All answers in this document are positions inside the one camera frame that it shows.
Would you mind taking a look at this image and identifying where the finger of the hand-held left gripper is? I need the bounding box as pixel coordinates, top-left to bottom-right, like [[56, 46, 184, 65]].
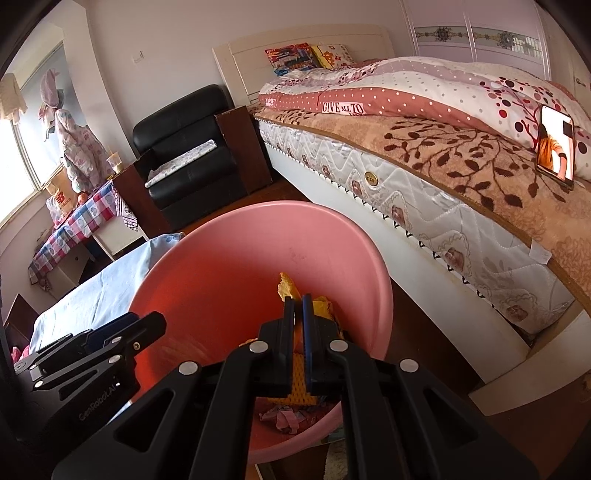
[[92, 311, 167, 360], [85, 315, 139, 346]]

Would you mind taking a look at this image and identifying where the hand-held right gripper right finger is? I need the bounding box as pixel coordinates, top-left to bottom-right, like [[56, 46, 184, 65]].
[[302, 293, 541, 480]]

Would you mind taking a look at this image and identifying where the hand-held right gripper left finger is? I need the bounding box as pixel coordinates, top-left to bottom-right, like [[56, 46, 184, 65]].
[[51, 295, 298, 480]]

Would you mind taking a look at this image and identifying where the yellow foam net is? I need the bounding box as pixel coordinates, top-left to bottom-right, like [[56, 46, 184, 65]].
[[276, 272, 345, 407]]

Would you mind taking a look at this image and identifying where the pink plastic basin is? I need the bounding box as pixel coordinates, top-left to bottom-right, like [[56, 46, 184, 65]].
[[124, 200, 394, 464]]

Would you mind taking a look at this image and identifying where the light blue floral sheet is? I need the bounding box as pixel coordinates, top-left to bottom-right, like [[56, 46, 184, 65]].
[[28, 233, 185, 356]]

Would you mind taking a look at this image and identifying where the crumpled floral paper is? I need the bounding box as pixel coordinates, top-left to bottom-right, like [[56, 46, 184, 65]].
[[259, 404, 326, 435]]

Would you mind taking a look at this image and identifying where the yellow plastic bag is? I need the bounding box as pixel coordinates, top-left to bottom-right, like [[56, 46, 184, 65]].
[[314, 295, 345, 342]]

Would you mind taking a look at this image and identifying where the white wooden table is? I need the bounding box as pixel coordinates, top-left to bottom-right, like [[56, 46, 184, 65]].
[[90, 219, 151, 261], [51, 244, 93, 296]]

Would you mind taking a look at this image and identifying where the dark wooden sofa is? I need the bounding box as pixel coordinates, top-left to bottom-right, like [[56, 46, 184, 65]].
[[2, 293, 40, 365]]

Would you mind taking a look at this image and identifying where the plaid tablecloth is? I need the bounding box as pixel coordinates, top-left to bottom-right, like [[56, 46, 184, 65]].
[[28, 178, 141, 289]]

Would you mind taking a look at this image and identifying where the white bed with mattress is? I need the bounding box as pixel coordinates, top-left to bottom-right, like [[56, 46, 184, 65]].
[[272, 148, 591, 421]]

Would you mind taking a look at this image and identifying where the clear plastic bag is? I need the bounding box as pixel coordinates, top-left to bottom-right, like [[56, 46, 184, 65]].
[[46, 196, 70, 227]]

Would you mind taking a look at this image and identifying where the brown paper shopping bag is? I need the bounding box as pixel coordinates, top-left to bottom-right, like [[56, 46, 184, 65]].
[[45, 171, 75, 208]]

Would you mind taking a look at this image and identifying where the pale floral seat cushion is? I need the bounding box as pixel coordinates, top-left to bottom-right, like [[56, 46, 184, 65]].
[[144, 139, 218, 189]]

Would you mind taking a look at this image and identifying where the window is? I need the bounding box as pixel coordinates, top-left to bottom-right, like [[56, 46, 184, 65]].
[[0, 115, 47, 227]]

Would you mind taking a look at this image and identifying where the pastel padded coat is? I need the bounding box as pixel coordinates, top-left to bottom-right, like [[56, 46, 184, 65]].
[[39, 104, 114, 192]]

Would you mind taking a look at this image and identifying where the quilted mattress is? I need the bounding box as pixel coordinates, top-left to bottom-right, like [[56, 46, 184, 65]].
[[256, 117, 575, 335]]

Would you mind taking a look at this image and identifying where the black leather armchair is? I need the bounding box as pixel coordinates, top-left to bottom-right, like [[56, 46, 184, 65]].
[[113, 84, 273, 232]]

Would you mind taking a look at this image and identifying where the white mattress tag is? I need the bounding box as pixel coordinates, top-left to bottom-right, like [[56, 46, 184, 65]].
[[529, 240, 552, 265]]

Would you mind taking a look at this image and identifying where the bed with patterned quilt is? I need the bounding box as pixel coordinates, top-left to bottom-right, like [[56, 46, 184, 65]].
[[249, 104, 591, 301]]

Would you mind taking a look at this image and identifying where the white bed headboard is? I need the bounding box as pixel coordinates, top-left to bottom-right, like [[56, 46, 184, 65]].
[[212, 24, 395, 109]]

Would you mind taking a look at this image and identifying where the pink dotted quilt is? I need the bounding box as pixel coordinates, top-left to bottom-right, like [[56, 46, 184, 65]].
[[257, 56, 591, 183]]

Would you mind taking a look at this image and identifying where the colourful striped pillow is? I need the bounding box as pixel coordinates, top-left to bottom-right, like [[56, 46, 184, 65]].
[[264, 42, 319, 75]]

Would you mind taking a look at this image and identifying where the yellow floral pillow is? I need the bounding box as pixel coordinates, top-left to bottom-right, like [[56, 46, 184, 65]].
[[310, 44, 357, 70]]

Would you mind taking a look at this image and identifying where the smartphone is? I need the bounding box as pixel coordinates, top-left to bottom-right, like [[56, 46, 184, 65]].
[[534, 105, 575, 189]]

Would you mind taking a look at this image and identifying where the white wardrobe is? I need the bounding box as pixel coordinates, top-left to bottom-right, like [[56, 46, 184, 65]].
[[399, 0, 591, 93]]

